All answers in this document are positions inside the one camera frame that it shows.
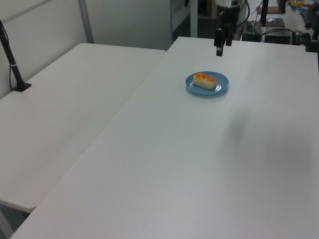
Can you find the flat black board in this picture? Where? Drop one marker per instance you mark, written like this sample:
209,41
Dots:
275,22

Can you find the bread roll with orange topping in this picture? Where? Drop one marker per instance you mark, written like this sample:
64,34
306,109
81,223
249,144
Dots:
204,80

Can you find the blue round plate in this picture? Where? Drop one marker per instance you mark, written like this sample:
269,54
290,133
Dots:
221,85

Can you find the slim aluminium frame post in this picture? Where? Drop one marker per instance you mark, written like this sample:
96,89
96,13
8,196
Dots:
86,22

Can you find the white side table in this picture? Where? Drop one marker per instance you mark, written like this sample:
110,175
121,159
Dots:
62,112

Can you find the small black device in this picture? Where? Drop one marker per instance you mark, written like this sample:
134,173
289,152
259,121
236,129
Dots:
250,36

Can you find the black aluminium rail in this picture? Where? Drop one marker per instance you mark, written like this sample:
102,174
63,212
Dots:
309,16

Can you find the black upright pole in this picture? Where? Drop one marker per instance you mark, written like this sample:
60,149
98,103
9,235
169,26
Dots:
264,12

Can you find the grey frame post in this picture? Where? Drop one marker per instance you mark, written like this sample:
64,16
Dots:
194,17

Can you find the black electronics box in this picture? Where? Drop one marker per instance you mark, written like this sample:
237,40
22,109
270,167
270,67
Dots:
277,36

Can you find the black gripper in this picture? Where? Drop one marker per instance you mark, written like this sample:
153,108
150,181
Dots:
228,15

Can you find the black clamp mount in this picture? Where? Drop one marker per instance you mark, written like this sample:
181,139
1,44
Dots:
312,43

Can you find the black camera stand pole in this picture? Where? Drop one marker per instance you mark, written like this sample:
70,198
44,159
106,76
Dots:
10,59

